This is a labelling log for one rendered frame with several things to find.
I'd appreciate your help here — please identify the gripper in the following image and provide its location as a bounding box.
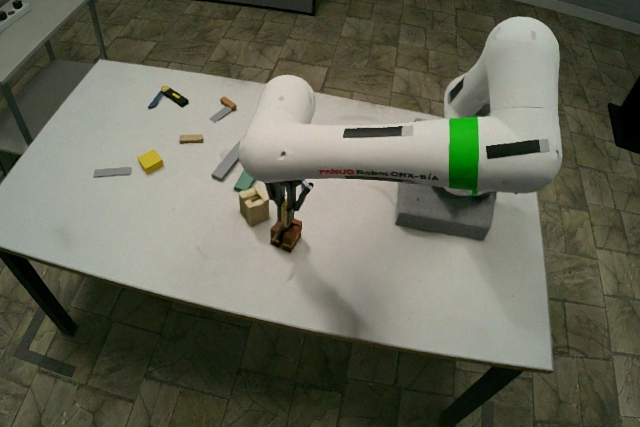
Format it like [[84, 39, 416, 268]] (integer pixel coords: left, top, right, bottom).
[[264, 180, 314, 226]]

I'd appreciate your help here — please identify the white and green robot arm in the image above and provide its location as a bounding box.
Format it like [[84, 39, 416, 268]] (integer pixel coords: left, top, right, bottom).
[[239, 17, 562, 204]]

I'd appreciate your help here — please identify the yellow block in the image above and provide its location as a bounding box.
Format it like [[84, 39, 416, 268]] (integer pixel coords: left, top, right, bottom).
[[137, 149, 164, 175]]

